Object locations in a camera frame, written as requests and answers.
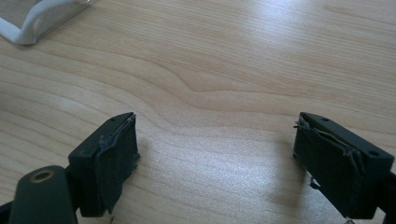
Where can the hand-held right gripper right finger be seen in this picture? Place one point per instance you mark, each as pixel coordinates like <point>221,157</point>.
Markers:
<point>339,168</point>

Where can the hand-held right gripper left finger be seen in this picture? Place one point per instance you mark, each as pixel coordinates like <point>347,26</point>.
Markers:
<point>102,165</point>

